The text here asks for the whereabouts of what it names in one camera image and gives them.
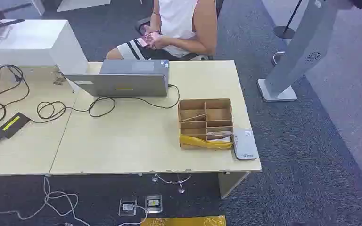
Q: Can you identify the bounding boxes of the wooden card box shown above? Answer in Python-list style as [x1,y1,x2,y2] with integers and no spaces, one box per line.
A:
[178,98,234,150]

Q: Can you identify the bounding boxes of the pale desk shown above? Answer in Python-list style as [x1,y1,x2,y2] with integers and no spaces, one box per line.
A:
[49,60,263,200]
[0,65,79,177]

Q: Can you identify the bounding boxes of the yellow plastic bag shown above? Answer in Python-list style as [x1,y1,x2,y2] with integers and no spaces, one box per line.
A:
[180,134,233,150]

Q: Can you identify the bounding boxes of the grey laptop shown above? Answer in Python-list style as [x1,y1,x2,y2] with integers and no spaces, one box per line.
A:
[63,59,170,97]

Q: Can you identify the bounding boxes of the pink phone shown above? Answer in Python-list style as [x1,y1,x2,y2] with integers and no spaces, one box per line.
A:
[136,31,161,48]

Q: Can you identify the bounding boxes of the person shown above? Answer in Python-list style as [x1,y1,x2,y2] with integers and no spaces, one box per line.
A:
[106,0,218,61]

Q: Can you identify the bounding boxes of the silver floor socket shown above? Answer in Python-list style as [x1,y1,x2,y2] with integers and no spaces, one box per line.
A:
[118,197,138,217]
[145,194,163,214]

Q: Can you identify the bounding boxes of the yellow floor bag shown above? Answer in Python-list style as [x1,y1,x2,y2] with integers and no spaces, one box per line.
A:
[141,215,227,226]

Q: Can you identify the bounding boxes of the grey slanted stand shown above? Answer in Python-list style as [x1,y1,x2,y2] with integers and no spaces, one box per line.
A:
[257,0,354,103]

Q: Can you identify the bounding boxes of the white cabinet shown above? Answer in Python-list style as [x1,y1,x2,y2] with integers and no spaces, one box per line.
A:
[0,19,89,75]

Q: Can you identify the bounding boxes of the black power adapter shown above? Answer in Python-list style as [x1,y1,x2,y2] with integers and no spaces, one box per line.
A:
[0,112,32,140]

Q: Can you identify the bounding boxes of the black power cable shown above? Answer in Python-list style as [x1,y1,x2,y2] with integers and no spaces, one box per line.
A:
[0,64,181,151]

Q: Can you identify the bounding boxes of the black barrier post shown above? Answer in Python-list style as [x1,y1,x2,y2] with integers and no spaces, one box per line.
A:
[273,0,304,40]

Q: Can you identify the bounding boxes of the white floor cable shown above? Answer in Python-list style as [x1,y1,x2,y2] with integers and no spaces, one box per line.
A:
[0,176,148,226]

